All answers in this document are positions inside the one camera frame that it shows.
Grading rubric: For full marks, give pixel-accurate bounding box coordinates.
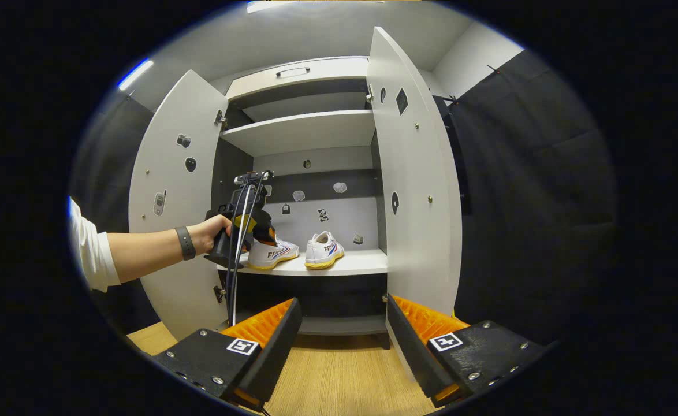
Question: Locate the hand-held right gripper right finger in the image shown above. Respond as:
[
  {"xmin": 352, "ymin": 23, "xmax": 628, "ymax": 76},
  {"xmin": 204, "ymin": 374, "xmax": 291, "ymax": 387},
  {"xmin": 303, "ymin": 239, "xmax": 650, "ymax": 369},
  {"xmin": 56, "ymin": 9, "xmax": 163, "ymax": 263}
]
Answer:
[{"xmin": 386, "ymin": 295, "xmax": 547, "ymax": 408}]

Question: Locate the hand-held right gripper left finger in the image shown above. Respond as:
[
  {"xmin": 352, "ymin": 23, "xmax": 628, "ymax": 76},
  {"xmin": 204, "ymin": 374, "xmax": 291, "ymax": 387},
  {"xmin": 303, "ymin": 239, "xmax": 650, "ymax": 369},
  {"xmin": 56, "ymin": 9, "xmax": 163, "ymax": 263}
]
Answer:
[{"xmin": 153, "ymin": 298, "xmax": 303, "ymax": 412}]

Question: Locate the white sneaker shoe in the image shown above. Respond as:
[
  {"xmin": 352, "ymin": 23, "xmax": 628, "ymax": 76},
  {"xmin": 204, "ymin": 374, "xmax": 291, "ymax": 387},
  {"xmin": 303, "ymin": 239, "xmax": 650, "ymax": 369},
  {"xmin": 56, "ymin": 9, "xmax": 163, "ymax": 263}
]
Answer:
[
  {"xmin": 247, "ymin": 236, "xmax": 300, "ymax": 270},
  {"xmin": 304, "ymin": 231, "xmax": 345, "ymax": 270}
]

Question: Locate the white cabinet door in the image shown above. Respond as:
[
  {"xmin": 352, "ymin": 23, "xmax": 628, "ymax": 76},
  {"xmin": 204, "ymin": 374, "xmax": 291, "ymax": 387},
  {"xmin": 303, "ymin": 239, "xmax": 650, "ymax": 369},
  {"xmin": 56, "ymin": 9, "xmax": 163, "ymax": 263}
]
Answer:
[
  {"xmin": 367, "ymin": 26, "xmax": 463, "ymax": 382},
  {"xmin": 128, "ymin": 70, "xmax": 230, "ymax": 341}
]

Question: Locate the white shoe cabinet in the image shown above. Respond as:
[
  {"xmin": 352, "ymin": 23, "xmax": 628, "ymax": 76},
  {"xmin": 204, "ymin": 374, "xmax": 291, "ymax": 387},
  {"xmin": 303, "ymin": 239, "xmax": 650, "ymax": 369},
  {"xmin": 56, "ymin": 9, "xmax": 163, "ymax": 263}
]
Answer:
[{"xmin": 212, "ymin": 56, "xmax": 394, "ymax": 336}]

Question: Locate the white cabinet shelf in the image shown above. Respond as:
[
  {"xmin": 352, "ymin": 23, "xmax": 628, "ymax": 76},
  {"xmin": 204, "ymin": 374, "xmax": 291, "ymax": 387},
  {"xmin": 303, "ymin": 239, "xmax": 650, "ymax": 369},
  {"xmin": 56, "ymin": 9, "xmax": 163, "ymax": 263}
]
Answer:
[
  {"xmin": 217, "ymin": 248, "xmax": 389, "ymax": 277},
  {"xmin": 219, "ymin": 110, "xmax": 376, "ymax": 158}
]

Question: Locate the white cabinet drawer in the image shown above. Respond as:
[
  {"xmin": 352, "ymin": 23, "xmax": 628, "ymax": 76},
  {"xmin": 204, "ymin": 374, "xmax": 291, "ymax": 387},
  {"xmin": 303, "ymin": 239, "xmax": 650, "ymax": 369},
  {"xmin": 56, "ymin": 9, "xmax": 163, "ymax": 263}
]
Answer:
[{"xmin": 225, "ymin": 57, "xmax": 370, "ymax": 100}]

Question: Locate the black wristband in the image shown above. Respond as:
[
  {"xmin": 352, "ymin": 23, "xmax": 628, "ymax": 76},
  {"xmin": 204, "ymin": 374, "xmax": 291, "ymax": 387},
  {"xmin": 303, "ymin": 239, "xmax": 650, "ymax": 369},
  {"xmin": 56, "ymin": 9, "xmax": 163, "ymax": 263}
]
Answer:
[{"xmin": 174, "ymin": 226, "xmax": 197, "ymax": 261}]

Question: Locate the small ceiling light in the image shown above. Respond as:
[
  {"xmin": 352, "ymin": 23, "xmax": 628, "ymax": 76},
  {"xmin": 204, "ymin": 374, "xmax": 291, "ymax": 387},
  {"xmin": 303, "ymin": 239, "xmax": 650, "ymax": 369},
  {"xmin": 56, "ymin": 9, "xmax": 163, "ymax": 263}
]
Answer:
[{"xmin": 118, "ymin": 58, "xmax": 155, "ymax": 91}]

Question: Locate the left hand-held gripper cable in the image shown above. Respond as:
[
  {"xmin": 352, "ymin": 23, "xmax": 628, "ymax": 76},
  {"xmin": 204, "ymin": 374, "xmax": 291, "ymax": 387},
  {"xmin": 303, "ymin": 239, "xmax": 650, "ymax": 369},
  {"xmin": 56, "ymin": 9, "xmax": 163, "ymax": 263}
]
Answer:
[{"xmin": 225, "ymin": 170, "xmax": 274, "ymax": 327}]

